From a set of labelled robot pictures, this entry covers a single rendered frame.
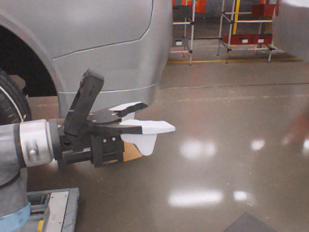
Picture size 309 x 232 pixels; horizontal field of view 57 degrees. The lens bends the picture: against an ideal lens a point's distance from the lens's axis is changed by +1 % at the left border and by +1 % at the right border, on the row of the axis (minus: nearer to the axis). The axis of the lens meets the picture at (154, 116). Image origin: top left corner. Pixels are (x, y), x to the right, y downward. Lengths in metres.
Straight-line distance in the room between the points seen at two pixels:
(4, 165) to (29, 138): 0.06
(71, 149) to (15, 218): 0.15
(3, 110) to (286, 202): 1.91
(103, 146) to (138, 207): 1.63
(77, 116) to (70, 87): 1.12
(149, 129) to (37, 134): 0.18
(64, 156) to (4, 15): 1.14
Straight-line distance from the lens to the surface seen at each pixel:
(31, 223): 1.95
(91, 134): 0.49
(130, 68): 1.55
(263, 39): 5.69
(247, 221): 1.63
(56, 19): 1.52
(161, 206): 2.12
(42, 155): 0.49
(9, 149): 0.49
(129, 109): 0.57
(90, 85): 0.47
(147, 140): 0.48
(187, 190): 2.25
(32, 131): 0.49
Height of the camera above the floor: 1.47
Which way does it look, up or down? 26 degrees down
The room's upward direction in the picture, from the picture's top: straight up
